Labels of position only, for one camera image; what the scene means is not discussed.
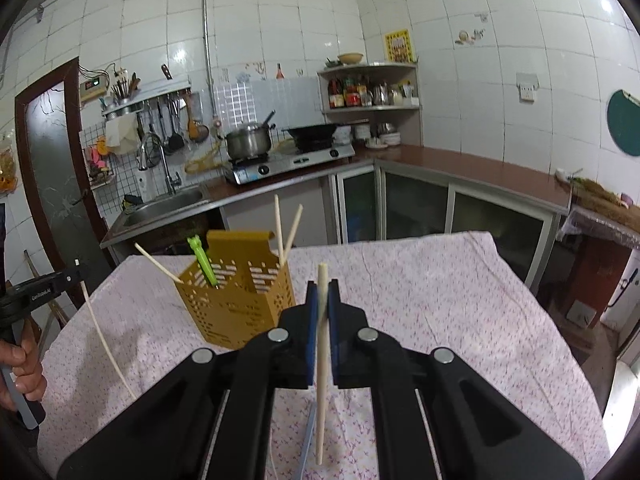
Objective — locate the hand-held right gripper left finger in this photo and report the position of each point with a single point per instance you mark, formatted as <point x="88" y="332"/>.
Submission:
<point x="311" y="330"/>

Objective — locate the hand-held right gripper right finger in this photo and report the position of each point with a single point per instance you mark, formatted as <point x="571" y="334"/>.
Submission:
<point x="334" y="330"/>

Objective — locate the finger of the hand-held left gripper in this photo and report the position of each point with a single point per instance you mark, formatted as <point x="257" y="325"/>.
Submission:
<point x="75" y="272"/>

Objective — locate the pale wooden chopstick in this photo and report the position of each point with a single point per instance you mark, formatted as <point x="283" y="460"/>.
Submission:
<point x="155" y="258"/>
<point x="295" y="225"/>
<point x="100" y="335"/>
<point x="323" y="280"/>
<point x="277" y="225"/>

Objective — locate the yellow perforated utensil holder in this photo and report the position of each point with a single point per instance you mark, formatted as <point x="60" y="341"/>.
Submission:
<point x="235" y="305"/>

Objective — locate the metal cup of kitchen utensils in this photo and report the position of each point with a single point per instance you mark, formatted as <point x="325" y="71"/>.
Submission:
<point x="124" y="91"/>

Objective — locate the person's left hand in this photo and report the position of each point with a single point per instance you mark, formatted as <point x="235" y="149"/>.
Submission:
<point x="32" y="375"/>

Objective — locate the floral tablecloth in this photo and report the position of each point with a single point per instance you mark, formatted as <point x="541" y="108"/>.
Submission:
<point x="425" y="285"/>

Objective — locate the stainless steel sink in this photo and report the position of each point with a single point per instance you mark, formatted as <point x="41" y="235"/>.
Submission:
<point x="165" y="207"/>

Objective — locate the frosted glass door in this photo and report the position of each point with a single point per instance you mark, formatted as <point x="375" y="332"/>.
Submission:
<point x="55" y="160"/>

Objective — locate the hanging plastic bag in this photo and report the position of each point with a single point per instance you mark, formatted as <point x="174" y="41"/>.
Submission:
<point x="7" y="165"/>

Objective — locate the orange round scrubber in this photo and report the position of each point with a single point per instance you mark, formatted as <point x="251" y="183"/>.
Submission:
<point x="102" y="146"/>

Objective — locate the chrome kitchen faucet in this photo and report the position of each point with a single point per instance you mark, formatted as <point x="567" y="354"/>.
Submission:
<point x="167" y="170"/>

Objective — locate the hanging beige cloth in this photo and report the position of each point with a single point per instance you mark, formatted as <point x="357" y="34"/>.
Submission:
<point x="122" y="132"/>

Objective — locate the steel gas stove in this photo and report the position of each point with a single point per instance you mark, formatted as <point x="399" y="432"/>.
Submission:
<point x="290" y="165"/>

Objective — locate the black hanging spatula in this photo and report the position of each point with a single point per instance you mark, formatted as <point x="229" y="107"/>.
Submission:
<point x="176" y="140"/>

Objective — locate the wooden hanging spatula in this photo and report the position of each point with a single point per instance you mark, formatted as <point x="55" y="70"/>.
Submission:
<point x="193" y="127"/>

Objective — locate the black wok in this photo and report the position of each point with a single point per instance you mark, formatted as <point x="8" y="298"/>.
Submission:
<point x="312" y="135"/>

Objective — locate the steel pot with lid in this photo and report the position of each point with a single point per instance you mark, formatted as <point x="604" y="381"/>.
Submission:
<point x="247" y="142"/>

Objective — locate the brown kitchen counter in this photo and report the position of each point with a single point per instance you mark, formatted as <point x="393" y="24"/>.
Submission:
<point x="475" y="172"/>

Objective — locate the row of condiment bottles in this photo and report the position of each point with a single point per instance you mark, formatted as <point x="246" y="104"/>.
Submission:
<point x="347" y="95"/>

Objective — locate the small steel kettle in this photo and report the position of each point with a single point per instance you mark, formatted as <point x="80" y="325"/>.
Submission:
<point x="381" y="95"/>

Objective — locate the beige bowl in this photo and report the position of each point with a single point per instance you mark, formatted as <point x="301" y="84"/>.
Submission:
<point x="351" y="58"/>

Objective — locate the white appliance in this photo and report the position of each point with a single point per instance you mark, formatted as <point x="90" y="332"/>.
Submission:
<point x="622" y="300"/>

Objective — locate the straw hand broom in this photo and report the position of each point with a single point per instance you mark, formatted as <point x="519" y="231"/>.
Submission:
<point x="600" y="197"/>

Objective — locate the green round board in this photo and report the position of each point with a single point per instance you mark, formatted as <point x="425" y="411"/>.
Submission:
<point x="625" y="122"/>

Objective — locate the beige wall controller box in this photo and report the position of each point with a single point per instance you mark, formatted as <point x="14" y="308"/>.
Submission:
<point x="94" y="89"/>

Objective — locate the metal wall rack shelf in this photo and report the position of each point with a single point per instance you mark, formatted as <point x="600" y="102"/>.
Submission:
<point x="150" y="97"/>

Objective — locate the corner wall shelf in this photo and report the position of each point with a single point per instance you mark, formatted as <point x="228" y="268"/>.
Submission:
<point x="412" y="125"/>

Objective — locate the grey wall pipe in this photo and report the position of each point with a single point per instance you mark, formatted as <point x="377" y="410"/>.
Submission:
<point x="206" y="35"/>

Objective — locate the yellow wall poster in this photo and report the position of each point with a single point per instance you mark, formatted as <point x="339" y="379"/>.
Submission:
<point x="399" y="46"/>

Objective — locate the white wall socket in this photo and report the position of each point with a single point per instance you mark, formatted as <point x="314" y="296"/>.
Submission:
<point x="527" y="87"/>

